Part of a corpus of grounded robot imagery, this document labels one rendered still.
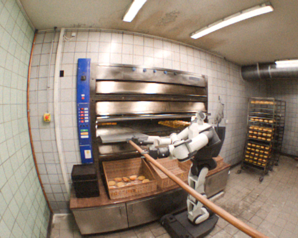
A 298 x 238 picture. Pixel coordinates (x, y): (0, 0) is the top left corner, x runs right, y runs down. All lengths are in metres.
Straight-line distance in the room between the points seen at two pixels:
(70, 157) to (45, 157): 0.36
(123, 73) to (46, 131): 1.22
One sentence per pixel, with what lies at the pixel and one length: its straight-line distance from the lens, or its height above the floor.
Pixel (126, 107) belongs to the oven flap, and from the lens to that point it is 1.84.
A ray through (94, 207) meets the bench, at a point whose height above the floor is 0.55.
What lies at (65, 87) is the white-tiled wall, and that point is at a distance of 1.81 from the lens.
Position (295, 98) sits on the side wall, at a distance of 5.45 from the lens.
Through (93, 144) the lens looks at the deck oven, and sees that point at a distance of 1.85.
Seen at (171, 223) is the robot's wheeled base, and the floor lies 0.19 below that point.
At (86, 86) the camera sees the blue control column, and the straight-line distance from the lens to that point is 1.76.
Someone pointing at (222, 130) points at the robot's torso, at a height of 1.37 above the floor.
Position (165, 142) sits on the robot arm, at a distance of 1.49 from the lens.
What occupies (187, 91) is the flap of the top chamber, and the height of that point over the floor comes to 1.77.
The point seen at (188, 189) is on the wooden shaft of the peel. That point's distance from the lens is 0.70.
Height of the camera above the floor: 1.59
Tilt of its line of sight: 6 degrees down
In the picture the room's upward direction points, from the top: straight up
